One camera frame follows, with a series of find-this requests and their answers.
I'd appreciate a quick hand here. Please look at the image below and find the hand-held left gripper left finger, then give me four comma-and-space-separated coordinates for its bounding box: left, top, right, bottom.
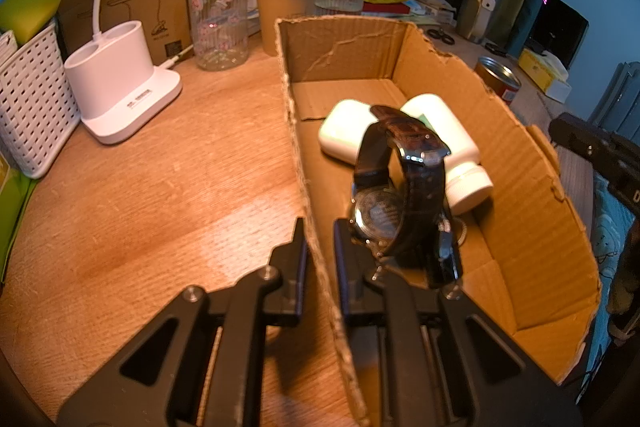
56, 217, 308, 427

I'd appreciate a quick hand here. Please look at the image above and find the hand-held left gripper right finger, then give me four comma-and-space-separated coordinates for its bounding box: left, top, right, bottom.
332, 218, 583, 427

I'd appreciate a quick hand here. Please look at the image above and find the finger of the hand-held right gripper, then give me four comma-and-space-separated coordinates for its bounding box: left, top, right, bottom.
548, 112, 640, 228

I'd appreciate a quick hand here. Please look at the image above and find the cardboard box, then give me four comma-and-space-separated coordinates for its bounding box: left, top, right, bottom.
275, 16, 602, 427

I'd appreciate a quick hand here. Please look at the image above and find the brown leather strap wristwatch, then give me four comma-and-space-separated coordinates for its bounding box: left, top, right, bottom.
347, 104, 463, 290

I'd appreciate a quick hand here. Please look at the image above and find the red metal can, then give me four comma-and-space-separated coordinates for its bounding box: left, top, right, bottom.
474, 56, 522, 104

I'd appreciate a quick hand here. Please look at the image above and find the white plastic bottle green label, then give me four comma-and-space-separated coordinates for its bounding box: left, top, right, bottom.
400, 93, 495, 214

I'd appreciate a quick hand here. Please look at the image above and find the white earbuds case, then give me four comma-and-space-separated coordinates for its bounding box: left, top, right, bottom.
318, 100, 381, 160

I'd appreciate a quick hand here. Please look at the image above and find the grey folding panel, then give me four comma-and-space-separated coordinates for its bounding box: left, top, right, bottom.
587, 62, 640, 138

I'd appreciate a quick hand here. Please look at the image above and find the teal bed cloth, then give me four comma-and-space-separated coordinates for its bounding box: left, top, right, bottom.
592, 167, 632, 278

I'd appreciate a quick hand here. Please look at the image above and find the yellow tissue box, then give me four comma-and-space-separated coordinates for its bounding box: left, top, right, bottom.
517, 48, 572, 102

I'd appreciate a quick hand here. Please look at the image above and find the black computer monitor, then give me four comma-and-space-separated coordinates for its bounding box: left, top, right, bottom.
530, 0, 590, 68

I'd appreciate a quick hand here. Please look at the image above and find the stainless steel tumbler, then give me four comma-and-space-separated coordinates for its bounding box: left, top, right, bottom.
456, 0, 506, 44

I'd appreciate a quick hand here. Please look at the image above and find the stack of books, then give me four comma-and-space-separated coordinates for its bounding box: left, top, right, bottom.
410, 0, 458, 22

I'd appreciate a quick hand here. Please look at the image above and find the red book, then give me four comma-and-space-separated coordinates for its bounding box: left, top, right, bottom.
361, 2, 413, 15

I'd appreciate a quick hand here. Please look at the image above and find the floral print glass jar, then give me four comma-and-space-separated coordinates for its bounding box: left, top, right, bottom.
186, 0, 251, 72

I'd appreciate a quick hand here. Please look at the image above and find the white desk lamp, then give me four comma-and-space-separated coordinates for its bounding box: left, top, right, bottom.
64, 0, 183, 145

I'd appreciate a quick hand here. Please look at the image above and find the stack of brown paper cups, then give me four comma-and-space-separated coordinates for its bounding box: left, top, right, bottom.
251, 0, 324, 56

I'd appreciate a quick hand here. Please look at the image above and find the bagged paper cups green label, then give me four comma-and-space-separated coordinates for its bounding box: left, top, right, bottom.
0, 154, 37, 288

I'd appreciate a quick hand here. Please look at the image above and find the white perforated plastic basket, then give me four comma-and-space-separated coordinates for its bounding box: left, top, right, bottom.
0, 24, 82, 180

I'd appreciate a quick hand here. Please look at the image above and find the yellow green sponge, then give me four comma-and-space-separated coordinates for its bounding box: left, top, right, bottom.
0, 0, 62, 45

